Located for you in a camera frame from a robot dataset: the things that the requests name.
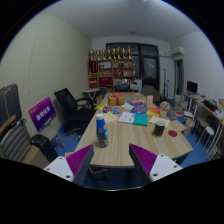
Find blue drink bottle white cap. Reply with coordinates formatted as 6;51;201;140
95;113;110;149

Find purple sign board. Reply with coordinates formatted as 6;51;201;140
27;96;66;149

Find brown paper bag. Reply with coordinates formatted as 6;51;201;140
184;118;196;134

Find wooden shelf unit with trophies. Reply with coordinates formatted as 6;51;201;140
87;45;135;89

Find stack of books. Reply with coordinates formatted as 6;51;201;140
173;94;195;121

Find orange standing card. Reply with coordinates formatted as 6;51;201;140
145;94;155;108

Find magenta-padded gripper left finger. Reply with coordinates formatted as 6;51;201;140
43;144;95;187

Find black mug white inside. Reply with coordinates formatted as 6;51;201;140
153;120;166;137

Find black computer monitor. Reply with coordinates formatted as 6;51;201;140
186;80;199;95

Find grey striped chair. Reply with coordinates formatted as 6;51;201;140
0;118;33;163

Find pale yellow envelope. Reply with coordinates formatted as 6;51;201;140
148;115;171;128

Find small round side table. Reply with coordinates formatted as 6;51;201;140
82;87;101;101

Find teal book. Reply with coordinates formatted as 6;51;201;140
132;113;149;127

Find cluttered side desk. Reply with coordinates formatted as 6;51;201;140
184;91;224;158

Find black waste bin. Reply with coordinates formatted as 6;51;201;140
30;133;59;163

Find pink packet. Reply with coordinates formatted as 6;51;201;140
129;99;146;107

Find pale yellow notepad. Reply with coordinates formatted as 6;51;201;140
99;111;119;124

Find blue printed booklet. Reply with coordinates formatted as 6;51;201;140
130;105;149;115

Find white air conditioner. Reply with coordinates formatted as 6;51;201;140
170;46;185;58

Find white booklet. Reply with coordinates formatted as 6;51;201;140
117;111;137;125

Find black framed glass door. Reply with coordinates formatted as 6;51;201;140
105;42;160;93

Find orange printed booklet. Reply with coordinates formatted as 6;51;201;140
145;106;162;117

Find pink flowers in white pot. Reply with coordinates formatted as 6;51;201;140
159;101;172;119

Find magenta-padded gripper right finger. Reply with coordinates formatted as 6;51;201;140
128;143;184;186

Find yellow gift box red ribbon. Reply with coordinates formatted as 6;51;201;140
107;92;126;107

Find black office chair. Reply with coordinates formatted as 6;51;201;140
53;87;96;134

